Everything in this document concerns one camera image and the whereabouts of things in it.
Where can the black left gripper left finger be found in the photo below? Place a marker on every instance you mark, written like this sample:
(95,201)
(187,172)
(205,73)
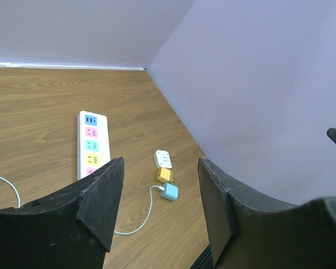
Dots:
(70,228)

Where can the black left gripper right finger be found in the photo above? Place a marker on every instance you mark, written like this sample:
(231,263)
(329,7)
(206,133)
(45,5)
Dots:
(248,229)

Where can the teal charger plug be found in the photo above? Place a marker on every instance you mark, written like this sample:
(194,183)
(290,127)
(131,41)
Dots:
(170,192)

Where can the white power strip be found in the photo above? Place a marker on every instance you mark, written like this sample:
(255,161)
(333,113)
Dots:
(93,149)

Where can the yellow usb charger plug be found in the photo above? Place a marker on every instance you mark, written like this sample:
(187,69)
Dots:
(165,175)

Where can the white square charger plug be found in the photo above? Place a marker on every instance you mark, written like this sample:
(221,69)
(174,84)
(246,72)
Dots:
(163,159)

